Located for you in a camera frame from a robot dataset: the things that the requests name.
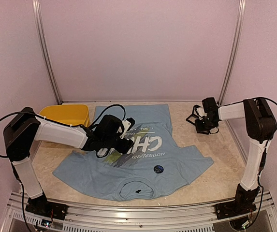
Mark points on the blue round brooch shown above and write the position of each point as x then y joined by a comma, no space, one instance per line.
158,169

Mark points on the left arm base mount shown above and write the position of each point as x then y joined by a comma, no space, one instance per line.
49,210

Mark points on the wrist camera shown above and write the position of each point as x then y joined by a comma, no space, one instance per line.
126,125
199,111

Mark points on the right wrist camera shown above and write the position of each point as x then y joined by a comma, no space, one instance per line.
199,111

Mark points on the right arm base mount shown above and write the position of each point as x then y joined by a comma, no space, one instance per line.
232,209

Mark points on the right aluminium frame post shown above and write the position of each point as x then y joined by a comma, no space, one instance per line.
233,50

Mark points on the left aluminium frame post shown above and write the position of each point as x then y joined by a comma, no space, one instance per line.
45,52

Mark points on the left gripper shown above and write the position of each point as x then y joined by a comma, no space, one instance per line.
125,146

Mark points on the black display box left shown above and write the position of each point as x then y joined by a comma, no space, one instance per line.
191,118

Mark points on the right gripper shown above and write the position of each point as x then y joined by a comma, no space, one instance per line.
200,129

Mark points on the yellow plastic basket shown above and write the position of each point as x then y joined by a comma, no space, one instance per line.
65,116

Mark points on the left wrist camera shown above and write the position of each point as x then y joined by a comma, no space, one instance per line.
126,125

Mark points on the aluminium frame post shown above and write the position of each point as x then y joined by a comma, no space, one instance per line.
233,50
45,52

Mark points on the front aluminium rail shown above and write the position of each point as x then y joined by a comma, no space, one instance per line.
83,217

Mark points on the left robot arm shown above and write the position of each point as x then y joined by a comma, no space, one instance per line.
19,135

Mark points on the light blue printed t-shirt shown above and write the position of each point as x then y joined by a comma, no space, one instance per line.
124,177

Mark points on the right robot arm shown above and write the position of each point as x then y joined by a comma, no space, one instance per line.
261,126

